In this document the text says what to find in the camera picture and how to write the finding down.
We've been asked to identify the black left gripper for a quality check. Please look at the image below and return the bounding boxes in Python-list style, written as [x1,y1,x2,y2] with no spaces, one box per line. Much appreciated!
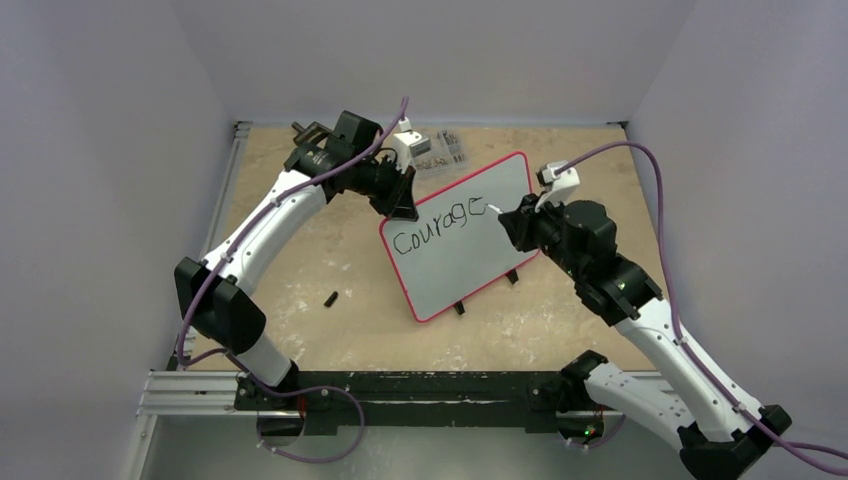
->
[351,154,417,220]

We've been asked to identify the red framed whiteboard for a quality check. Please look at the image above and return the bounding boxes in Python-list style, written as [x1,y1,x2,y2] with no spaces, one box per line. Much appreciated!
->
[378,151,539,323]

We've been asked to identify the black marker cap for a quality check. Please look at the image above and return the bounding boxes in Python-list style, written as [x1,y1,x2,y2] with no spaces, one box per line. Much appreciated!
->
[323,291,339,308]

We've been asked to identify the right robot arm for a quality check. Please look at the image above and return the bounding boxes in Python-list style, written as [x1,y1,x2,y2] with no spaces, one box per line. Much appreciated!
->
[496,194,792,479]

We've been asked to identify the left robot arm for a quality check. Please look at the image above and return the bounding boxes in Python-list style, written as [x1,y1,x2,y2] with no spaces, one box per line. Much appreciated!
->
[174,111,431,409]

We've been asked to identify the clear plastic box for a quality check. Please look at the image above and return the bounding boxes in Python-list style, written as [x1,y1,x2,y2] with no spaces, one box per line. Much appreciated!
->
[413,129,469,178]

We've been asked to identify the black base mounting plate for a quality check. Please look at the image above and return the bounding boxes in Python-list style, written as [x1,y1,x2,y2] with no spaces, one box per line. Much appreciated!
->
[233,370,627,440]

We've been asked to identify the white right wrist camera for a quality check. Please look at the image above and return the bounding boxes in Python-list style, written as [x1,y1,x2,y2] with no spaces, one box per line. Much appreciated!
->
[535,160,581,212]

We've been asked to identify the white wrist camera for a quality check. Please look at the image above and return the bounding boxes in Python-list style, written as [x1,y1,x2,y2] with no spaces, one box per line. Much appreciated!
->
[389,117,432,173]
[535,160,581,212]

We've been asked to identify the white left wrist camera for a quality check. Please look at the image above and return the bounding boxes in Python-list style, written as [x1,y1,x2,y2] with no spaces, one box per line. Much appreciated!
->
[389,117,432,173]

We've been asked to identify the black metal crank handle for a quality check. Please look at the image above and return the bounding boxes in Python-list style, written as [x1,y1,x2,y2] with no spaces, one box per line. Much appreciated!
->
[291,121,331,145]

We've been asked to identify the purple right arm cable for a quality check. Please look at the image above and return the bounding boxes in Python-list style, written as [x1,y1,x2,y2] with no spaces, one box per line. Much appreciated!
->
[553,140,848,478]

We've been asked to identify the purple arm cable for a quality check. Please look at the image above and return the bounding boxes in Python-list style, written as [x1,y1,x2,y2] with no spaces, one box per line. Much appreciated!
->
[553,140,848,478]
[175,96,411,399]

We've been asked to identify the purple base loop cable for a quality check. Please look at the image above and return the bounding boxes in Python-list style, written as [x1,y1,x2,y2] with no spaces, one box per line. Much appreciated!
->
[254,387,369,465]

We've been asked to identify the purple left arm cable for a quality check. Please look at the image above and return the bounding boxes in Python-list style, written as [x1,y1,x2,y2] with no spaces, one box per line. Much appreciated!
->
[175,96,411,399]

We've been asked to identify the aluminium frame rail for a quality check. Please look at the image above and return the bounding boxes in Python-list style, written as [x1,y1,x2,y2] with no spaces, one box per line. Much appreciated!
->
[135,121,254,419]

